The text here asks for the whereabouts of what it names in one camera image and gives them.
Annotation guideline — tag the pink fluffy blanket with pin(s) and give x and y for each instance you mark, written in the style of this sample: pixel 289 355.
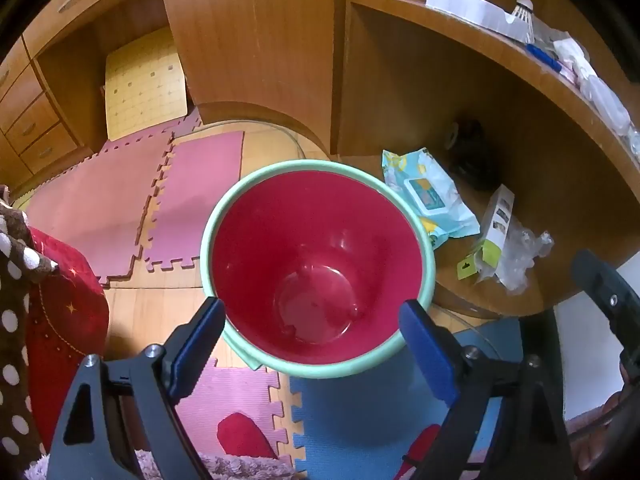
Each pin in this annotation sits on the pink fluffy blanket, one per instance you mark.
pixel 240 467

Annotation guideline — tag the white and green carton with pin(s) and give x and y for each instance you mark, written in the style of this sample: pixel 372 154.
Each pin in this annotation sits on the white and green carton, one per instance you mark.
pixel 500 220

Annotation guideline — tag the blue plastic stick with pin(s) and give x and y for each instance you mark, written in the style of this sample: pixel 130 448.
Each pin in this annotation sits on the blue plastic stick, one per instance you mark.
pixel 542 56

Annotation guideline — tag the white shuttlecock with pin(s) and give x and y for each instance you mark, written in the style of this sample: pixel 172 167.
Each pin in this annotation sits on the white shuttlecock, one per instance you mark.
pixel 523 12

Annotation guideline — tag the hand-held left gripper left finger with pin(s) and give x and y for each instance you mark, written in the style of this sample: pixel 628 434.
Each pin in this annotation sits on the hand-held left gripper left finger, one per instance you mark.
pixel 192 345

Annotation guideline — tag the yellow checked mat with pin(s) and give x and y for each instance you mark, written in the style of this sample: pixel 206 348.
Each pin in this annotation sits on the yellow checked mat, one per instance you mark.
pixel 145 85

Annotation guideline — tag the purple foam floor mat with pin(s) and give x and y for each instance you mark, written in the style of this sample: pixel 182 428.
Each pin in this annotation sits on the purple foam floor mat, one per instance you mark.
pixel 200 185

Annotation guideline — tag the clear plastic wrap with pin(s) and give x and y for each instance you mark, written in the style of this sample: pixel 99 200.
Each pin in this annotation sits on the clear plastic wrap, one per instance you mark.
pixel 525 255

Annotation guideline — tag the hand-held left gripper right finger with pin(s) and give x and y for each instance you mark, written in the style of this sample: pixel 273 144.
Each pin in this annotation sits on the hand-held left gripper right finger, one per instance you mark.
pixel 430 355

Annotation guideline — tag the wooden desk with drawers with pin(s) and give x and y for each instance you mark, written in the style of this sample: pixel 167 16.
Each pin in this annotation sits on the wooden desk with drawers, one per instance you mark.
pixel 30 110

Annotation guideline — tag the wooden corner shelf unit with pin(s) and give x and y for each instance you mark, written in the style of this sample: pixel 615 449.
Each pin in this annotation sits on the wooden corner shelf unit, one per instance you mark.
pixel 550 185

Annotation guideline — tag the red starred blanket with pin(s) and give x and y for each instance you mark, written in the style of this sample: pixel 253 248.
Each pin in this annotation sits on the red starred blanket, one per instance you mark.
pixel 65 310

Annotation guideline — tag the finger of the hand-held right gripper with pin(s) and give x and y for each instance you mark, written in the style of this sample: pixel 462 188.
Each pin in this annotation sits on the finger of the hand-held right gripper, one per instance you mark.
pixel 605 290

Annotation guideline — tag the blue wet wipes pack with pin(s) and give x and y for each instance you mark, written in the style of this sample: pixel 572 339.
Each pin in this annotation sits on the blue wet wipes pack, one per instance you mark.
pixel 425 195

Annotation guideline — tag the foam mat with red figure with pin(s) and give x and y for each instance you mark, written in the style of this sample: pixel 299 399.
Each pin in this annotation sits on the foam mat with red figure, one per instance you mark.
pixel 235 390

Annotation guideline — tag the brown polka dot blanket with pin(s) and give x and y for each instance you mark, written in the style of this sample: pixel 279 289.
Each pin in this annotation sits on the brown polka dot blanket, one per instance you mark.
pixel 15 360

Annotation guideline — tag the red bin with green rim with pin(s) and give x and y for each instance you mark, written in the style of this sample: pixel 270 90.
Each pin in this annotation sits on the red bin with green rim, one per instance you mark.
pixel 310 240

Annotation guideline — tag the black knobbed object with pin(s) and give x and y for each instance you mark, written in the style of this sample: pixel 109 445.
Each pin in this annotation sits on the black knobbed object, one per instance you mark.
pixel 472 160

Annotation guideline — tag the pink foam floor mat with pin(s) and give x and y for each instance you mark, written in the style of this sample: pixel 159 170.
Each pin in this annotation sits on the pink foam floor mat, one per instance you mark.
pixel 100 195

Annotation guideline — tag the blue foam floor mat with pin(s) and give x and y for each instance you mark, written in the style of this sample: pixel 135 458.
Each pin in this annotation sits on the blue foam floor mat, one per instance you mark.
pixel 350 410

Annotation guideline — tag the wooden wardrobe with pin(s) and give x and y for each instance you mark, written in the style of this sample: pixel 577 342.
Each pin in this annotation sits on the wooden wardrobe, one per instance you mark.
pixel 250 35

